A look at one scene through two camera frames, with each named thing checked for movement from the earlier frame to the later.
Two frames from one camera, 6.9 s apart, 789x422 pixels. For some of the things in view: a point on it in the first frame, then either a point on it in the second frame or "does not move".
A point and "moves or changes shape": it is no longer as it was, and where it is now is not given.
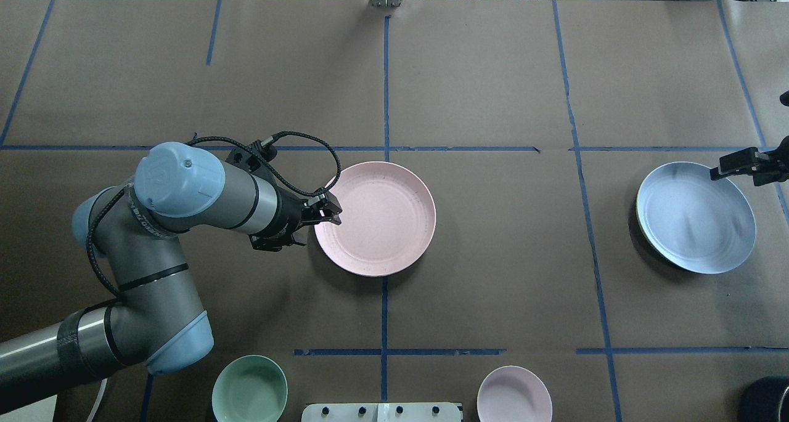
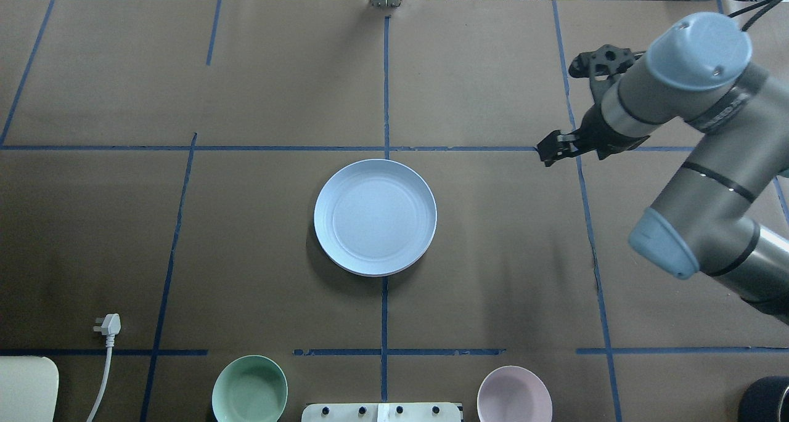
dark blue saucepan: x=764 y=399 does not move
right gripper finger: x=744 y=162 to x=551 y=149
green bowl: x=249 y=389 does not move
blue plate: x=701 y=223 moves or changes shape
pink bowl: x=514 y=393 does not move
